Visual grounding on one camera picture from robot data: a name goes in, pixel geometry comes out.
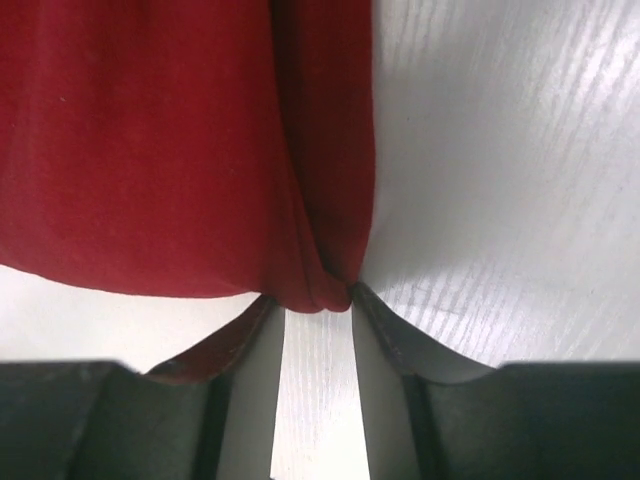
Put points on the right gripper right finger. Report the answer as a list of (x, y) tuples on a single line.
[(432, 413)]

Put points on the red t shirt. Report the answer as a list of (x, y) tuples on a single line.
[(192, 149)]

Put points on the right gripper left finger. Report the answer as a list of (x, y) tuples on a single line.
[(207, 413)]

